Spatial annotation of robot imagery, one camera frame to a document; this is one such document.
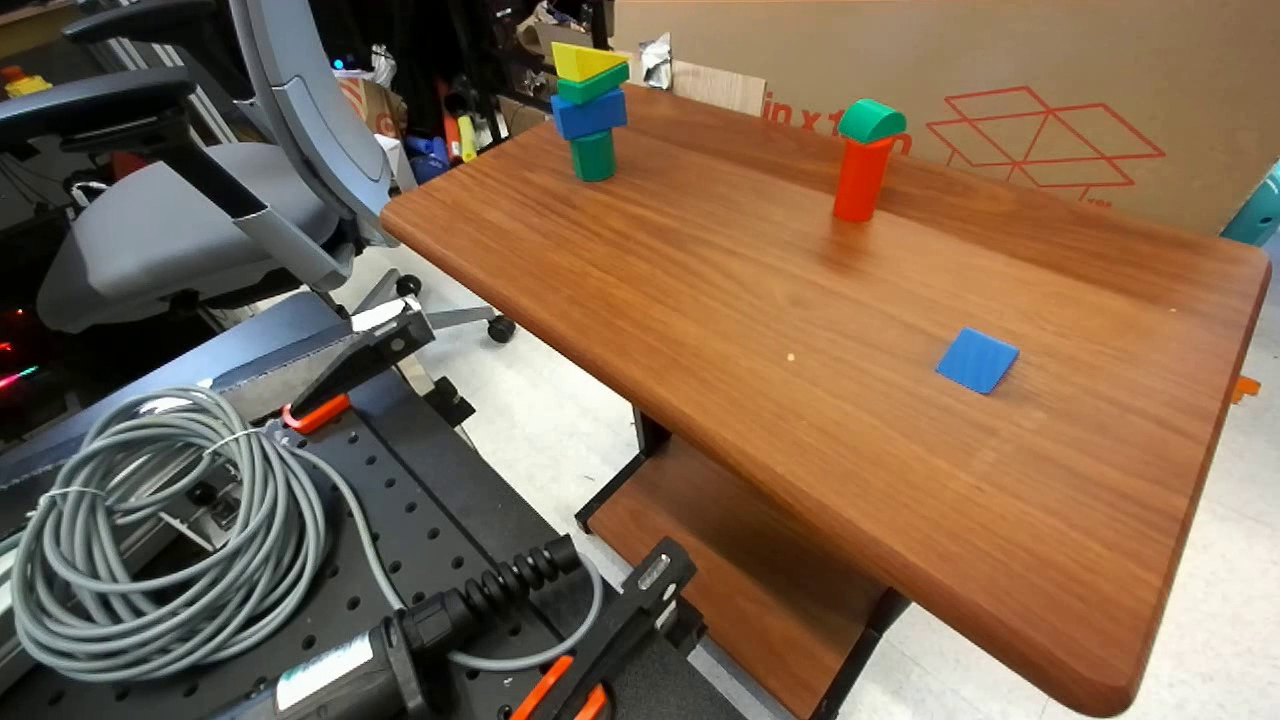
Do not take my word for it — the black power supply box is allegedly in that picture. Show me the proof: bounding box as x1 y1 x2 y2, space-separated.
223 612 431 720

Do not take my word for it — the green half-round block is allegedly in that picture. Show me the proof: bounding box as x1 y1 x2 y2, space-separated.
837 98 911 149

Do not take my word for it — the brown wooden table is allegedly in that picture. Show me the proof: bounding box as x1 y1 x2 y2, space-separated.
381 84 1273 720

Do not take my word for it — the black orange bar clamp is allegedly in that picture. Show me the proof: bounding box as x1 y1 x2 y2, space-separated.
508 536 708 720
272 297 438 439

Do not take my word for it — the large cardboard panel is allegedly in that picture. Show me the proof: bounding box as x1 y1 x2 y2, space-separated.
609 0 1280 239

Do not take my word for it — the teal object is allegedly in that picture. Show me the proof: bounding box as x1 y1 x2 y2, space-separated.
1214 155 1280 251

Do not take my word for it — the black perforated breadboard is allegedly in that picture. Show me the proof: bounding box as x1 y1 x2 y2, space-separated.
0 369 750 720

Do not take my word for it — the grey metal rail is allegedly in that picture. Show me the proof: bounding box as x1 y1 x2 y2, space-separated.
0 289 404 502

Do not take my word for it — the black power plug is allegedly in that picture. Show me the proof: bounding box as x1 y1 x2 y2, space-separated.
383 534 586 674

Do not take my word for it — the blue rectangular block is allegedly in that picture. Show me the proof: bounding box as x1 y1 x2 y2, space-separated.
549 90 633 143

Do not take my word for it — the grey office chair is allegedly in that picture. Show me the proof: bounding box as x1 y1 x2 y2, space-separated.
34 0 518 349

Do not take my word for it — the blue wedge block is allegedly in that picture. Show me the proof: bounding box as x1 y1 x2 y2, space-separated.
930 326 1022 400

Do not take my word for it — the yellow wedge block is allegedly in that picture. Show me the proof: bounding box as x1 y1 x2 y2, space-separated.
549 39 633 90

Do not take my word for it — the green cube block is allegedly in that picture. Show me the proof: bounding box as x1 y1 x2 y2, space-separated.
568 130 619 190

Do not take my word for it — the red cylinder block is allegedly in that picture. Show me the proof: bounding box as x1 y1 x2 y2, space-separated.
826 134 894 227

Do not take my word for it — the coiled grey cable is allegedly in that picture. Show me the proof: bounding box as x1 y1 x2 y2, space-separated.
7 386 609 688

